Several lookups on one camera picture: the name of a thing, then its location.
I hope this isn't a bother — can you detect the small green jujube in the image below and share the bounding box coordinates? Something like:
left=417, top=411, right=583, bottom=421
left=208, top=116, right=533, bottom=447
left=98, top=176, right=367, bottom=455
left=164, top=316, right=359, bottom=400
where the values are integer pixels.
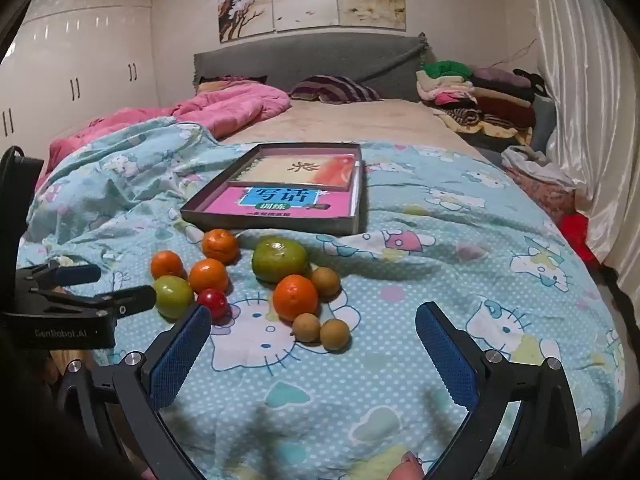
left=152, top=275, right=195, bottom=320

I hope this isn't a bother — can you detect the pile of folded clothes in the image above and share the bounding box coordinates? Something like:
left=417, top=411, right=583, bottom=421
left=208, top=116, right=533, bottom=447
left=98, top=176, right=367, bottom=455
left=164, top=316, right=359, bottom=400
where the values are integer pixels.
left=416, top=60, right=551, bottom=153

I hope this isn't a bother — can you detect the striped pillow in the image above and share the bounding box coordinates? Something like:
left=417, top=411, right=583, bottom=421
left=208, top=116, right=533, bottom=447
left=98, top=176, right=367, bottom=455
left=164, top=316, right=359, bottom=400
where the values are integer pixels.
left=290, top=75, right=383, bottom=106

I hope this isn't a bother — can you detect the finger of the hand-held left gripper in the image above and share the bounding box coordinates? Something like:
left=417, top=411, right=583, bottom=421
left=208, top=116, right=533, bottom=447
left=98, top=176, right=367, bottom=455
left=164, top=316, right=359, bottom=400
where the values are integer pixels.
left=16, top=261, right=104, bottom=291
left=29, top=284, right=158, bottom=321

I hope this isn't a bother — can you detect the red cloth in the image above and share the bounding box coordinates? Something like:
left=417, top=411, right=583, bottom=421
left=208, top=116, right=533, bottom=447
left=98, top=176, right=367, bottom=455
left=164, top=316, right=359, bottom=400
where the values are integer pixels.
left=559, top=212, right=598, bottom=261

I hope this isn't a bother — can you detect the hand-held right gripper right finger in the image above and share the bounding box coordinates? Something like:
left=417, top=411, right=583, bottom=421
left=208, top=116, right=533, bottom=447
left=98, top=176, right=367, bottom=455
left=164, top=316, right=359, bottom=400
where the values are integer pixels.
left=415, top=301, right=583, bottom=480

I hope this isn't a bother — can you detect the grey headboard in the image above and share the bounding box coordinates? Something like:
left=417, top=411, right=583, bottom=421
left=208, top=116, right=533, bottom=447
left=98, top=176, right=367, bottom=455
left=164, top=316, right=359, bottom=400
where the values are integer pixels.
left=192, top=32, right=431, bottom=103

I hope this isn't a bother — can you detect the cream and orange book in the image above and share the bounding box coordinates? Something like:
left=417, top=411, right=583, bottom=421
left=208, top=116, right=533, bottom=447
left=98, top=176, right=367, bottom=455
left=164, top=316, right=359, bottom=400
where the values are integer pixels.
left=227, top=152, right=362, bottom=192

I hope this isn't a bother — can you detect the floral cloth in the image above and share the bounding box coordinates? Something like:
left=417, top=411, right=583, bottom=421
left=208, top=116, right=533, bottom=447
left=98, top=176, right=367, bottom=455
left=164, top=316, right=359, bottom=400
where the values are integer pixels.
left=507, top=165, right=578, bottom=221

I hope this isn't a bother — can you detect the pink book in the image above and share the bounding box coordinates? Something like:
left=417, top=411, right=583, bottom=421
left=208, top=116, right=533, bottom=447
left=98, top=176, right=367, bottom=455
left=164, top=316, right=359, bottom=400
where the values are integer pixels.
left=205, top=186, right=361, bottom=220

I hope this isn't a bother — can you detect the beige bed sheet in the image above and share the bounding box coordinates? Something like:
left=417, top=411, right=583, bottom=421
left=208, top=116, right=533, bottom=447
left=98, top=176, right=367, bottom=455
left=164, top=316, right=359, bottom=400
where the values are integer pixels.
left=215, top=97, right=481, bottom=161

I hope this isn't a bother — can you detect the pink quilt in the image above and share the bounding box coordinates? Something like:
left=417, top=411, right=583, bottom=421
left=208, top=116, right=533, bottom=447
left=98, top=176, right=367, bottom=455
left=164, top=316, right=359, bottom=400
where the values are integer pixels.
left=49, top=82, right=292, bottom=166

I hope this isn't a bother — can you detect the white wardrobe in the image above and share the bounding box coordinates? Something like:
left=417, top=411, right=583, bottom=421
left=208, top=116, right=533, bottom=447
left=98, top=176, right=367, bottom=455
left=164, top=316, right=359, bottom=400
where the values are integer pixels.
left=0, top=0, right=161, bottom=161

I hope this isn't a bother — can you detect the grey cardboard box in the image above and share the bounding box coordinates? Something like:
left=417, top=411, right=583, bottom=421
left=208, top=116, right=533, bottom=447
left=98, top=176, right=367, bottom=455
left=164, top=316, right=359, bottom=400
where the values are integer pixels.
left=180, top=142, right=368, bottom=236

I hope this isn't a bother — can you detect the person's right hand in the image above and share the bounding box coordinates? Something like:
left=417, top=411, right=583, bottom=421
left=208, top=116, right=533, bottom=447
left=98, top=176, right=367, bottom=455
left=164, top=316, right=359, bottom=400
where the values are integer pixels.
left=387, top=451, right=431, bottom=480

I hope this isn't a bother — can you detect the brown longan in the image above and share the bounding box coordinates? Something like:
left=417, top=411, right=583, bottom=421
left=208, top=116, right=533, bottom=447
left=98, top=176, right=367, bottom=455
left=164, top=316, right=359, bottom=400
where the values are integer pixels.
left=319, top=318, right=351, bottom=353
left=310, top=266, right=342, bottom=302
left=291, top=312, right=322, bottom=344

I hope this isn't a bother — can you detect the light blue cartoon cat blanket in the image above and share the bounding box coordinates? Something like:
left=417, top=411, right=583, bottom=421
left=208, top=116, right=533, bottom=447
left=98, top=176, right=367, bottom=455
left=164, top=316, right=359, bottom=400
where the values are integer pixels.
left=15, top=116, right=626, bottom=480

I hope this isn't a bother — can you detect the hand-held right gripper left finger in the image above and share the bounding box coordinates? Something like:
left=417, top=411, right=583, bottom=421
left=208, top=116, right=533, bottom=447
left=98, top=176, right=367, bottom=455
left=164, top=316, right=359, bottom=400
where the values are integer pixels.
left=55, top=302, right=213, bottom=480

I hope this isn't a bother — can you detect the white satin curtain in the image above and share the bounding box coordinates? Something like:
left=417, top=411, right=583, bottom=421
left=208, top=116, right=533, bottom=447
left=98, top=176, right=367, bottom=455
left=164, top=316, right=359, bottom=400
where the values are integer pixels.
left=525, top=0, right=640, bottom=306

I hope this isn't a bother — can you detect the large green jujube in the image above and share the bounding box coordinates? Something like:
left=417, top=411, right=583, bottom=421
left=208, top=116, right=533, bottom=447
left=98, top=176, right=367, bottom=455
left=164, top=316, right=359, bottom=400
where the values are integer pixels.
left=251, top=237, right=308, bottom=284

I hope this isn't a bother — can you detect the white crumpled cloth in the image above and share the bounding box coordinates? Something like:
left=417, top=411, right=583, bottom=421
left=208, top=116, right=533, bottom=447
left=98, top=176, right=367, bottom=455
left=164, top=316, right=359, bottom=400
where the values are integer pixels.
left=501, top=146, right=576, bottom=186

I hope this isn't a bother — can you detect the red cherry tomato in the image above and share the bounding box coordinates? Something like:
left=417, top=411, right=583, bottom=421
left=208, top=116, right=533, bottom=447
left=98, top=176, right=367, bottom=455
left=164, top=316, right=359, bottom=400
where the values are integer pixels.
left=196, top=288, right=230, bottom=322

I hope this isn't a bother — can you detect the orange mandarin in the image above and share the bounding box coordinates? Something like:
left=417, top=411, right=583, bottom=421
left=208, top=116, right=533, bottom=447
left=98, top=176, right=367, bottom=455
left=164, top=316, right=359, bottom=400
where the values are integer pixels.
left=188, top=258, right=230, bottom=295
left=201, top=228, right=240, bottom=265
left=150, top=250, right=185, bottom=281
left=273, top=274, right=319, bottom=323

